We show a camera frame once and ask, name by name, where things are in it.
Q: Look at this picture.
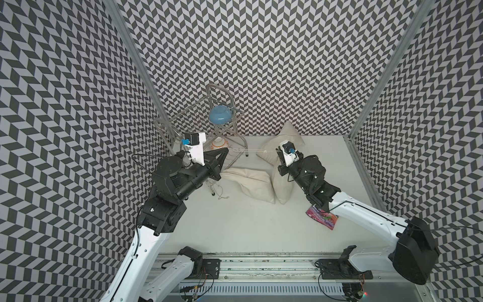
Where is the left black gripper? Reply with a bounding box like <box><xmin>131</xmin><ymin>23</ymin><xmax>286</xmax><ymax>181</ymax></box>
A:
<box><xmin>172</xmin><ymin>145</ymin><xmax>225</xmax><ymax>202</ymax></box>

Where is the cream drawstring soil bag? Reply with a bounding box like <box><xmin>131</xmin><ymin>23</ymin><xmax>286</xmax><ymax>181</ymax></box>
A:
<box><xmin>226</xmin><ymin>146</ymin><xmax>299</xmax><ymax>205</ymax></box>

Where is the cream cloth bag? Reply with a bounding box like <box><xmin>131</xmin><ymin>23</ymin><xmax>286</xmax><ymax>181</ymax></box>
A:
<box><xmin>220</xmin><ymin>167</ymin><xmax>275</xmax><ymax>204</ymax></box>
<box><xmin>256</xmin><ymin>122</ymin><xmax>305</xmax><ymax>166</ymax></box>

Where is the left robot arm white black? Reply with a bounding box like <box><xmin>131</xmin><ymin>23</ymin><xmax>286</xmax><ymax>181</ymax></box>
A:
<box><xmin>101</xmin><ymin>148</ymin><xmax>229</xmax><ymax>301</ymax></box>

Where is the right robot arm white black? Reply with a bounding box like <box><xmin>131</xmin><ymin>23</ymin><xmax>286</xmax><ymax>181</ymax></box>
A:
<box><xmin>277</xmin><ymin>150</ymin><xmax>440</xmax><ymax>285</ymax></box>

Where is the blue bowl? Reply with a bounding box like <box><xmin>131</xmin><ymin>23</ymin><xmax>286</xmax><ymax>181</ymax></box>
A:
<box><xmin>209</xmin><ymin>105</ymin><xmax>233</xmax><ymax>125</ymax></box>

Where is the pink snack packet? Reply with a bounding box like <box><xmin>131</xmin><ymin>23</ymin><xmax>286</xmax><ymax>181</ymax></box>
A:
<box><xmin>306</xmin><ymin>206</ymin><xmax>338</xmax><ymax>230</ymax></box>

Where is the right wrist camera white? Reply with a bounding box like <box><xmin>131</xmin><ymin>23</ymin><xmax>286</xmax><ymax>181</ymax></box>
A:
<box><xmin>277</xmin><ymin>140</ymin><xmax>303</xmax><ymax>167</ymax></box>

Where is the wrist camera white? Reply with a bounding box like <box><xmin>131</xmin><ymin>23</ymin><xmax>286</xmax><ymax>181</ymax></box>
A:
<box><xmin>277</xmin><ymin>140</ymin><xmax>303</xmax><ymax>167</ymax></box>
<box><xmin>181</xmin><ymin>132</ymin><xmax>206</xmax><ymax>166</ymax></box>

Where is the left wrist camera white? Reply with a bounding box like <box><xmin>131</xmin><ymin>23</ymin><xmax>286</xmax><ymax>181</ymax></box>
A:
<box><xmin>181</xmin><ymin>132</ymin><xmax>206</xmax><ymax>166</ymax></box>

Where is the steel wire dish rack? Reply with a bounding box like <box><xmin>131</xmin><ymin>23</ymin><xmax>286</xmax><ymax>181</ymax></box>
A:
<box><xmin>153</xmin><ymin>83</ymin><xmax>250</xmax><ymax>197</ymax></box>

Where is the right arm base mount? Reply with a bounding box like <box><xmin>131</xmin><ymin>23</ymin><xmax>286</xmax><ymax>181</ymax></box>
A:
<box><xmin>314</xmin><ymin>245</ymin><xmax>374</xmax><ymax>281</ymax></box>

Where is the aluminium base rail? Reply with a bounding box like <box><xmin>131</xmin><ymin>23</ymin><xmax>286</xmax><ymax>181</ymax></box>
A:
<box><xmin>150</xmin><ymin>252</ymin><xmax>438</xmax><ymax>302</ymax></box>

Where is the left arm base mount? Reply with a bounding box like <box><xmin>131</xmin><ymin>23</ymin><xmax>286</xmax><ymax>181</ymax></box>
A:
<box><xmin>178</xmin><ymin>246</ymin><xmax>221</xmax><ymax>280</ymax></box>

